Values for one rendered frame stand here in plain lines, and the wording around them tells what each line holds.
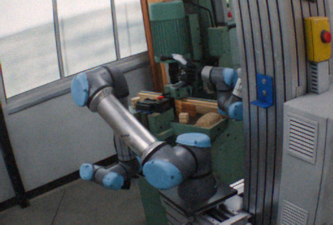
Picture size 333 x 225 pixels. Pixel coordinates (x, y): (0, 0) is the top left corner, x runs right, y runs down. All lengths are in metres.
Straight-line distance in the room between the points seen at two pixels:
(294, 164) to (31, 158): 2.45
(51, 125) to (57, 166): 0.37
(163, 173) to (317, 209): 0.54
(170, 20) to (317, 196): 1.23
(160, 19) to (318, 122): 1.17
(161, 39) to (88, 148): 1.74
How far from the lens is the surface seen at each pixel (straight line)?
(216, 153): 2.11
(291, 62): 1.12
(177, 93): 2.08
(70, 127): 3.37
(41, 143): 3.25
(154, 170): 1.29
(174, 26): 1.98
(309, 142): 1.07
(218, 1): 2.18
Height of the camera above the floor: 1.59
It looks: 17 degrees down
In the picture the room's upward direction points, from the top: 7 degrees counter-clockwise
